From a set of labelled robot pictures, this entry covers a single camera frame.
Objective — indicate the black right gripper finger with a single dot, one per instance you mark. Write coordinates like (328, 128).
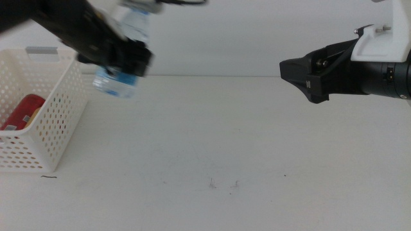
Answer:
(305, 80)
(313, 57)

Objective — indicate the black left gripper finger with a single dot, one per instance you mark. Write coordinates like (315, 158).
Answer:
(138, 59)

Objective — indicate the small water bottle blue cap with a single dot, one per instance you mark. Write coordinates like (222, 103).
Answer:
(115, 85)

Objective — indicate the red drink can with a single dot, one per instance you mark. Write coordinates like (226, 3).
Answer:
(25, 109)

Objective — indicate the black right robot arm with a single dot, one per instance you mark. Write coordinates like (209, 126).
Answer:
(391, 80)

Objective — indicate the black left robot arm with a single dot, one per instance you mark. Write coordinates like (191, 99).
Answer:
(48, 19)

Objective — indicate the white perforated plastic basket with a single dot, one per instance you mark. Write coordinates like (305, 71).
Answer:
(64, 122)

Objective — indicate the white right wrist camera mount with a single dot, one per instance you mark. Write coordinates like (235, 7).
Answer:
(382, 45)

